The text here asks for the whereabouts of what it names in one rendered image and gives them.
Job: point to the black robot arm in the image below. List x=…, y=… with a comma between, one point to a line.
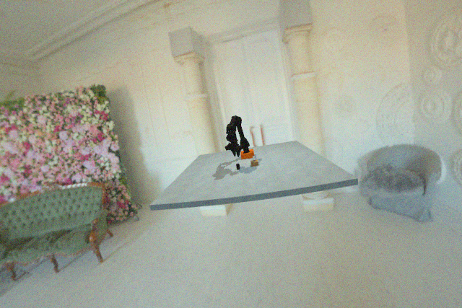
x=231, y=134

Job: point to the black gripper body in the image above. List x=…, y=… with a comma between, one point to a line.
x=237, y=146

